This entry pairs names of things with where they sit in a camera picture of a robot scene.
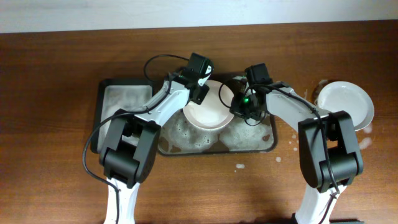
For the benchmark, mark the black tray with soapy foam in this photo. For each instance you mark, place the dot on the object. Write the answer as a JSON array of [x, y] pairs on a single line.
[[114, 94]]

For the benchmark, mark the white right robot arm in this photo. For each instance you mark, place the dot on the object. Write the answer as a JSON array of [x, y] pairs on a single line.
[[329, 153]]

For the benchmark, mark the black wash tray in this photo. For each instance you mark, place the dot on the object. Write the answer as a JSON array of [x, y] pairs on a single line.
[[180, 137]]

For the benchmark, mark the pinkish white plate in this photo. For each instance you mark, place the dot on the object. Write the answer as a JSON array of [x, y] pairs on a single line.
[[211, 114]]

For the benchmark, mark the white plate with orange streak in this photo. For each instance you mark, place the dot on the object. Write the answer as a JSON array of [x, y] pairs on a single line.
[[348, 97]]

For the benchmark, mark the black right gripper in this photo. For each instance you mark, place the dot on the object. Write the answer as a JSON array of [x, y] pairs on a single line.
[[244, 109]]

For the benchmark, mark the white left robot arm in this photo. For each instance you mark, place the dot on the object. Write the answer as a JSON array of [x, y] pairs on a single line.
[[129, 147]]

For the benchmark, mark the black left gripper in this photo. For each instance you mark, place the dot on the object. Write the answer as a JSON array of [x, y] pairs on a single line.
[[201, 94]]

